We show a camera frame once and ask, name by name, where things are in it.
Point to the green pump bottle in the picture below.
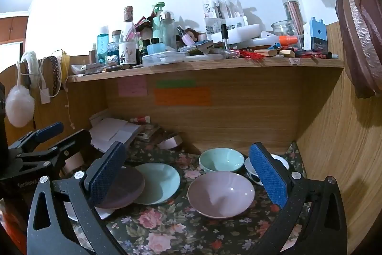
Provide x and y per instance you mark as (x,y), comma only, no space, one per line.
(156,25)

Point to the dark floral tablecloth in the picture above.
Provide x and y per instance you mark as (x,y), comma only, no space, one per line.
(179,231)

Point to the stack of white papers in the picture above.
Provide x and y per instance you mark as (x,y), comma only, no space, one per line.
(110,129)

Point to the white bowl with black spots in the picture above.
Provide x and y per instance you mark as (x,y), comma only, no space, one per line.
(252,170)

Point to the tall bottle with illustrated label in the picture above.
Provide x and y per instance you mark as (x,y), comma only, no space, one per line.
(127,53)

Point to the stack of brown booklets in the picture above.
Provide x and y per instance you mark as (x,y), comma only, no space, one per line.
(149,132)

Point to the clear bottle with silver cap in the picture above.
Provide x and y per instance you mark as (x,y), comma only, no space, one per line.
(167,34)

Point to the small white dish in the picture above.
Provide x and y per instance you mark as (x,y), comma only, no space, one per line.
(78,69)

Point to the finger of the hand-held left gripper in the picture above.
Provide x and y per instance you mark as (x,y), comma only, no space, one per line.
(50,128)
(71,143)

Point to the light green bowl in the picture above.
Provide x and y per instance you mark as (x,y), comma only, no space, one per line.
(221,161)

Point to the red and white tube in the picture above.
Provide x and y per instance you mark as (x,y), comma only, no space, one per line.
(140,119)

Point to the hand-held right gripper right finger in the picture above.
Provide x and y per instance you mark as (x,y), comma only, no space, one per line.
(268,176)

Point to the dark patterned headband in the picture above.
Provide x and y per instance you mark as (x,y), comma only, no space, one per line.
(55,70)

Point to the green sticky note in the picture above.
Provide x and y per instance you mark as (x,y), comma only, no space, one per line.
(175,83)

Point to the red tassel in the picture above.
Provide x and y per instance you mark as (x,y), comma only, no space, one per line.
(253,56)

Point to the blue liquid bottle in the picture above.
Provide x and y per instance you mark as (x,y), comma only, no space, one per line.
(103,46)

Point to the nail polish bottle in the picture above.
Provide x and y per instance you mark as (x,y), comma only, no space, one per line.
(224,40)

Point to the white fuzzy headband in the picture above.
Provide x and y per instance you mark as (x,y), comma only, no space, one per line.
(31,64)

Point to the blue jar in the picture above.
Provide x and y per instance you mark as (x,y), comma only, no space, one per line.
(156,48)

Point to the white tray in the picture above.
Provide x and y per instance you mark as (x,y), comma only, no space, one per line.
(241,32)

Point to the clear plastic box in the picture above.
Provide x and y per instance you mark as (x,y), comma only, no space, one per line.
(162,59)

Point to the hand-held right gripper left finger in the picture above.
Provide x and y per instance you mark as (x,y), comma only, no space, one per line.
(106,176)

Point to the clear blister pack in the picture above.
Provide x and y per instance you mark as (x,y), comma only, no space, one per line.
(220,8)

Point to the white powder puff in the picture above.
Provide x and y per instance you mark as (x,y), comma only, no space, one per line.
(19,107)

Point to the orange sticky note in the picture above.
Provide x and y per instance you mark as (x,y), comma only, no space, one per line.
(182,96)

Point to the mauve curtain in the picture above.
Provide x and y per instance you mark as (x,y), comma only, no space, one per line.
(358,34)

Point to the small blue perfume bottle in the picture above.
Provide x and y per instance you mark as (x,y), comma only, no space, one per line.
(112,53)

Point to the glass jar of pencils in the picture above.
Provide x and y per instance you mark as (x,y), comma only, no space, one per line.
(293,13)

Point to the pink bottle with black cap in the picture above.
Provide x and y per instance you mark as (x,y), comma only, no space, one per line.
(187,37)

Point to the round glass jar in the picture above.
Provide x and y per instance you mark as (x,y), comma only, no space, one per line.
(282,28)

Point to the light green plate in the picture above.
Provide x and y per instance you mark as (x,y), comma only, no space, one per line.
(161,183)

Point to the white plate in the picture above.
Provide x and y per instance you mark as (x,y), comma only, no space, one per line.
(105,213)

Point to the pink sticky note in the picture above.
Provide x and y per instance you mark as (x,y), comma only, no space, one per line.
(132,87)

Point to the wooden shelf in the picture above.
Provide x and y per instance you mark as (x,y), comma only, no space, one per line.
(209,67)

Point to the blue box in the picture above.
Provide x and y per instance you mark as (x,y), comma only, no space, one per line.
(315,37)

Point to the dark purple plate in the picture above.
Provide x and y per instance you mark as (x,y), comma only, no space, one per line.
(128,186)

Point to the pink bowl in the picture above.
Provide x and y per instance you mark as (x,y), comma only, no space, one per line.
(220,195)

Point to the yellow headband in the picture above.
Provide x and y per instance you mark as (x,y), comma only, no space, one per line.
(64,67)

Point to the wooden cupboard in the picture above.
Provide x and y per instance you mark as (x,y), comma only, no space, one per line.
(12,28)

